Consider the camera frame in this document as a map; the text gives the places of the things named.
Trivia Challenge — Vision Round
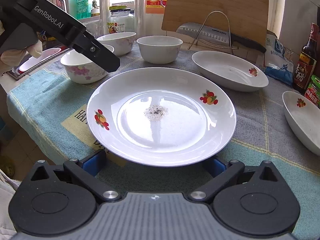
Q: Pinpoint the white floral bowl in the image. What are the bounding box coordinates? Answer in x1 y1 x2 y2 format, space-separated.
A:
97 32 136 56
60 50 108 84

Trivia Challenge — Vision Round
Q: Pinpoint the white plate with speckled centre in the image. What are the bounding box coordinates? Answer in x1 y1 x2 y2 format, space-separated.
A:
86 67 236 167

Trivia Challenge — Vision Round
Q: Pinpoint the white fruit plate back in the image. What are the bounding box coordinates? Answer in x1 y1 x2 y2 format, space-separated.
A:
191 50 269 92

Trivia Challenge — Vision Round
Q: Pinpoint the white fruit plate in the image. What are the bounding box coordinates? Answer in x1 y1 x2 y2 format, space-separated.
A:
191 50 269 92
282 91 320 156

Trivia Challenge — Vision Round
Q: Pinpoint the white gloved left hand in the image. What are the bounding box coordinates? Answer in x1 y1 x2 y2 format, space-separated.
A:
0 19 43 77

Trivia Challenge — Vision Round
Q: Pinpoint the green dish soap bottle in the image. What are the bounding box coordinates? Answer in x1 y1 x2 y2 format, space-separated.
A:
76 0 91 20

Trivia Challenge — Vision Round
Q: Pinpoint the glass jar green lid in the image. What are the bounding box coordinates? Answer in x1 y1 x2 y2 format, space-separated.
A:
106 5 135 34

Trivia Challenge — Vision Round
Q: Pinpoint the plastic wrap roll short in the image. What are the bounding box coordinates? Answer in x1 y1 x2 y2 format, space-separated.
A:
99 0 111 35

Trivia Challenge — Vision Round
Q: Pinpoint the white bowl back middle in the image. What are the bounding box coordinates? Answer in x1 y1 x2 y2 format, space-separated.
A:
136 36 183 64

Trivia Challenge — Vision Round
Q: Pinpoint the plastic wrap roll tall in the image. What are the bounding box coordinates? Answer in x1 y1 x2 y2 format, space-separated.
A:
134 0 145 38

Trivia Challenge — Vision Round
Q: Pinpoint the blue white salt bag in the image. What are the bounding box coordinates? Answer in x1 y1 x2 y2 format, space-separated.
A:
264 31 293 87

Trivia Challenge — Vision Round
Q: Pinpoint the green lidded sauce jar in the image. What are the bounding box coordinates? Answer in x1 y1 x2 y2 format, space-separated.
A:
304 75 320 108

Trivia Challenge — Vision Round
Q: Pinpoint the dark vinegar bottle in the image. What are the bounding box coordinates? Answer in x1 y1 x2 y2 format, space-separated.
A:
292 23 319 94

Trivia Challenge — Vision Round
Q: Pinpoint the bamboo cutting board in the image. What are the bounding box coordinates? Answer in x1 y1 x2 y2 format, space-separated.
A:
162 0 268 45

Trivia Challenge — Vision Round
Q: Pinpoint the santoku knife black handle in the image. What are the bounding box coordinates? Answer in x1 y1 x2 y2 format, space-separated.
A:
176 22 266 53

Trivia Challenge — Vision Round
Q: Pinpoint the steel wire board rack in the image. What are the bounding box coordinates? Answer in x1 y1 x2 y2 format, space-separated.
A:
188 10 238 55

